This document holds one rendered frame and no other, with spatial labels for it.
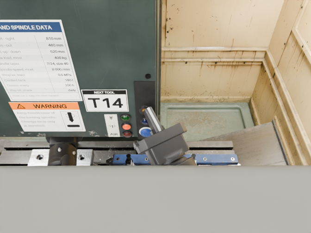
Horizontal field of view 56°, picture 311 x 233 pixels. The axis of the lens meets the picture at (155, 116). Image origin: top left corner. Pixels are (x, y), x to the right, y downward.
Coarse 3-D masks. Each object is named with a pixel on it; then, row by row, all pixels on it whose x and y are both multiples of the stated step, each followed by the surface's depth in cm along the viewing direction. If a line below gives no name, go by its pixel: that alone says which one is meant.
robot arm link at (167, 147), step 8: (168, 128) 64; (176, 128) 64; (184, 128) 65; (152, 136) 62; (160, 136) 63; (168, 136) 63; (176, 136) 64; (136, 144) 62; (144, 144) 62; (152, 144) 62; (160, 144) 62; (168, 144) 63; (176, 144) 63; (184, 144) 64; (152, 152) 62; (160, 152) 62; (168, 152) 62; (176, 152) 63; (184, 152) 63; (152, 160) 63; (160, 160) 62; (168, 160) 62; (176, 160) 62; (184, 160) 63; (192, 160) 63
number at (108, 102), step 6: (102, 96) 65; (108, 96) 65; (114, 96) 65; (120, 96) 65; (102, 102) 66; (108, 102) 66; (114, 102) 66; (120, 102) 66; (102, 108) 68; (108, 108) 68; (114, 108) 68; (120, 108) 68
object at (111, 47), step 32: (0, 0) 48; (32, 0) 48; (64, 0) 48; (96, 0) 48; (128, 0) 48; (96, 32) 53; (128, 32) 53; (96, 64) 58; (128, 64) 58; (0, 96) 65; (128, 96) 65; (0, 128) 73; (96, 128) 73
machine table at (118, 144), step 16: (16, 144) 155; (32, 144) 155; (48, 144) 155; (80, 144) 155; (96, 144) 155; (112, 144) 155; (128, 144) 155; (192, 144) 155; (208, 144) 155; (224, 144) 155; (0, 160) 148; (16, 160) 148; (96, 160) 148
